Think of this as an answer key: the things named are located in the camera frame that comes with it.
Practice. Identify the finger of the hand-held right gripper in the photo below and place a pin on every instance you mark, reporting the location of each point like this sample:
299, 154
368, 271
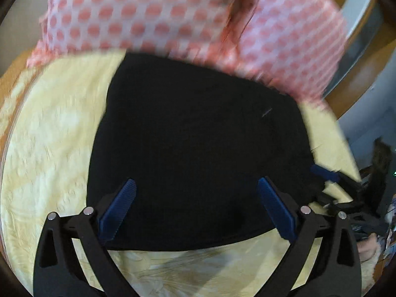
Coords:
324, 172

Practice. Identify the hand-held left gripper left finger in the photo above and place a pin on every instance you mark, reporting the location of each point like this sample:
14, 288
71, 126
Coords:
119, 210

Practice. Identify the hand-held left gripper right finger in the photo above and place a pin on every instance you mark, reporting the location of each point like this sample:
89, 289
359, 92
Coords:
277, 210

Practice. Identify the black pants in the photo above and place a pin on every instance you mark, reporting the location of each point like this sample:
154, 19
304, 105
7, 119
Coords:
198, 148

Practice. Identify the person's right hand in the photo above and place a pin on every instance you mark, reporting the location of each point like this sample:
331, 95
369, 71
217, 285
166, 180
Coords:
367, 249

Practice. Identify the yellow patterned blanket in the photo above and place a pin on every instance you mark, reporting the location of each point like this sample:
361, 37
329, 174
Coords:
46, 161

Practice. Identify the pink polka dot pillow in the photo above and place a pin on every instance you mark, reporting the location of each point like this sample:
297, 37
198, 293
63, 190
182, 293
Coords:
139, 12
290, 43

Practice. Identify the wooden door frame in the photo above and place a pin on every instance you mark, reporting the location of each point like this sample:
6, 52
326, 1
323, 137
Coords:
349, 83

